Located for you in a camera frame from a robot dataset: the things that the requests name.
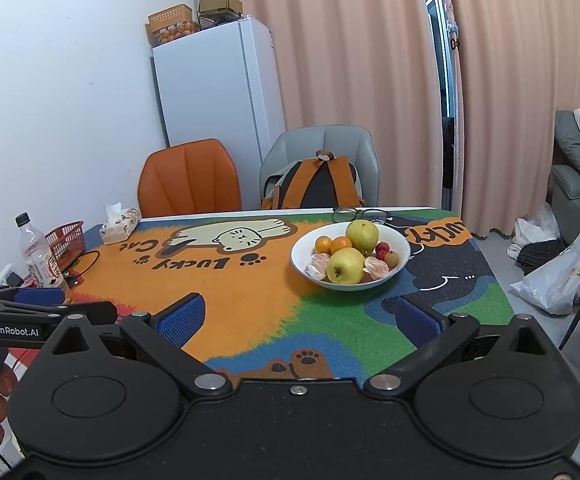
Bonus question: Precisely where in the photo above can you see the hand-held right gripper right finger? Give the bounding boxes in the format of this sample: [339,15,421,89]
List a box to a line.
[365,293,565,396]

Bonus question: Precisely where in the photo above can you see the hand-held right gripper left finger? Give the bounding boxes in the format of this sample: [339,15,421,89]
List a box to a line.
[35,293,233,397]

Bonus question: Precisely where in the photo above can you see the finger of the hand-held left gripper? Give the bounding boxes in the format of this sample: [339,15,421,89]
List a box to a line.
[0,285,67,307]
[0,301,119,327]

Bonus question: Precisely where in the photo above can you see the peeled tangerine half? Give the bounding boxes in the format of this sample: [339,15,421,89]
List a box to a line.
[365,257,391,281]

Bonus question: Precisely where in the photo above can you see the narrow peeled tangerine piece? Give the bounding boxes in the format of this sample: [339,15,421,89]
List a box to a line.
[306,254,331,281]

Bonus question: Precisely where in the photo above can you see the white plate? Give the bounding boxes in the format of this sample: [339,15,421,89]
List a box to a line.
[290,220,411,291]

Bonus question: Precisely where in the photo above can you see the clear plastic bottle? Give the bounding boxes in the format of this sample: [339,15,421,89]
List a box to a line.
[15,212,70,291]

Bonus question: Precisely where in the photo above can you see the red plastic basket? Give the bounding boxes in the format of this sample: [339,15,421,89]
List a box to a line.
[45,221,87,271]

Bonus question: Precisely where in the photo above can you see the colourful cartoon table mat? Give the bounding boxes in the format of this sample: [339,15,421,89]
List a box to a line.
[62,206,520,381]

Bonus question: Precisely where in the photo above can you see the patterned tissue box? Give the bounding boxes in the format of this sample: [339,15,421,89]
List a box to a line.
[99,202,142,246]

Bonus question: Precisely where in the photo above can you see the black eyeglasses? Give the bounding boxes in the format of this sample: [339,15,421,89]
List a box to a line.
[332,206,393,225]

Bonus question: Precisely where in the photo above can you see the orange chair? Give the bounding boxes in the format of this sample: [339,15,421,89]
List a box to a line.
[137,138,242,218]

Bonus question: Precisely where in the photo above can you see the dark folded clothes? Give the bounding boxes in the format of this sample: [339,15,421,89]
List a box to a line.
[517,240,568,276]

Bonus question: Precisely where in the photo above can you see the small white plastic bag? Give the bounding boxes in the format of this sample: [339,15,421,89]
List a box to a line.
[507,202,560,258]

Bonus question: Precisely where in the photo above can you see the large white plastic bag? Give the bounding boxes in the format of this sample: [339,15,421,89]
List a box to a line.
[510,230,580,316]

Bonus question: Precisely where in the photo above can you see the orange and black backpack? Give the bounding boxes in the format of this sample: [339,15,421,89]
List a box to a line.
[261,149,365,211]

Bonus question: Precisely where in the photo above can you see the grey sofa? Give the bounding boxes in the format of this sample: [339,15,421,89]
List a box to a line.
[550,107,580,241]

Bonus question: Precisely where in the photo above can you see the grey chair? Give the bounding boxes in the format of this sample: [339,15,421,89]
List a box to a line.
[259,125,381,211]

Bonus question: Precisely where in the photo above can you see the white refrigerator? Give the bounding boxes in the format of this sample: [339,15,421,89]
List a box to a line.
[151,16,287,163]

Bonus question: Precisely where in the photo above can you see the pink curtain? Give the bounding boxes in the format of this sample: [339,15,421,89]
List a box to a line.
[200,0,453,211]
[442,0,580,238]

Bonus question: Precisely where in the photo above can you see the glass sliding door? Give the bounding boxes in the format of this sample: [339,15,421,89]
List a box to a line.
[416,0,458,211]

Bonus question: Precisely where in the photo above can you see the black cable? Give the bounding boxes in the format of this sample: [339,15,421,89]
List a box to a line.
[65,250,100,281]

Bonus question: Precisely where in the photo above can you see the dark wire basket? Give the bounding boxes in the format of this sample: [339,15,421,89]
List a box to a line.
[197,0,243,28]

